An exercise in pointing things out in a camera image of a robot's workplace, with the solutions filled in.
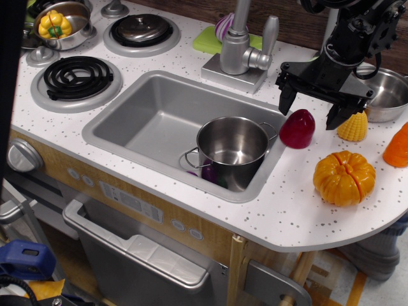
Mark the steel pot in sink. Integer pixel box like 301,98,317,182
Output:
184,116,279,192

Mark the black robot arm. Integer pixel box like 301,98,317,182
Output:
276,1,406,130

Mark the yellow toy bell pepper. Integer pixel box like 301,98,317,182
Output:
38,10,72,39

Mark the dark red toy sweet potato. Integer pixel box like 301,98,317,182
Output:
279,109,316,149

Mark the back burner with lid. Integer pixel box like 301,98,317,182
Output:
103,13,181,58

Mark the blue clamp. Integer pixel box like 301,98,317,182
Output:
1,240,57,281

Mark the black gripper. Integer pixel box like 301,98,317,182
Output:
276,46,374,130

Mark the yellow toy corn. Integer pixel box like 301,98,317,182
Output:
337,112,368,142

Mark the grey stove knob back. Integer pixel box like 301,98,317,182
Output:
101,0,129,18

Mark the steel pot on right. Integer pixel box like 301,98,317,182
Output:
361,68,407,123

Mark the black coil front burner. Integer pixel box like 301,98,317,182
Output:
31,56,122,113

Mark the purple toy onion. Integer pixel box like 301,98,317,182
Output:
214,13,235,43

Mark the silver toy faucet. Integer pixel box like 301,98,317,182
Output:
201,0,279,94

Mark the purple toy eggplant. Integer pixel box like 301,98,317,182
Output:
186,159,228,189

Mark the grey stove knob front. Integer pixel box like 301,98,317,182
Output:
26,46,60,68

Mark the grey stove knob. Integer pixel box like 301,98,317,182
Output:
26,46,60,68
101,0,129,18

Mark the steel bowl top left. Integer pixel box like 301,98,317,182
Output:
33,1,93,51

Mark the orange toy carrot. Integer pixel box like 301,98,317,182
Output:
382,122,408,168

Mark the orange toy pumpkin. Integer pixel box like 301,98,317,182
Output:
313,150,376,207

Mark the silver round oven knob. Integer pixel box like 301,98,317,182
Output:
6,138,44,173

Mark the green cutting board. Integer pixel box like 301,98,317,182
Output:
193,26,263,55

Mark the grey toy sink basin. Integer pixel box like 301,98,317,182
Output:
82,71,286,203

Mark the grey sock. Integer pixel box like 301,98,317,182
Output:
337,214,407,281

